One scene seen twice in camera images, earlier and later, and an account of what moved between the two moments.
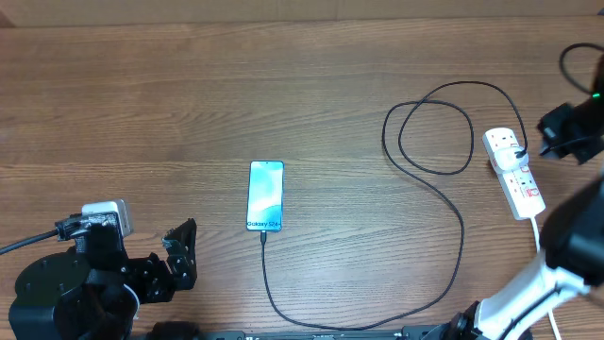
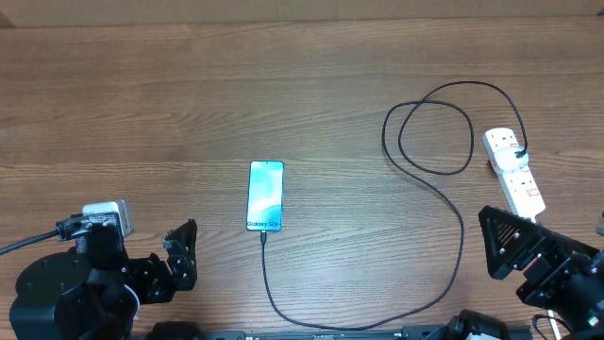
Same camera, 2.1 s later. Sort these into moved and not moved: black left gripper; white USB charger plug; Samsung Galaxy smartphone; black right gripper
Moved: black right gripper
Not moved: black left gripper; Samsung Galaxy smartphone; white USB charger plug
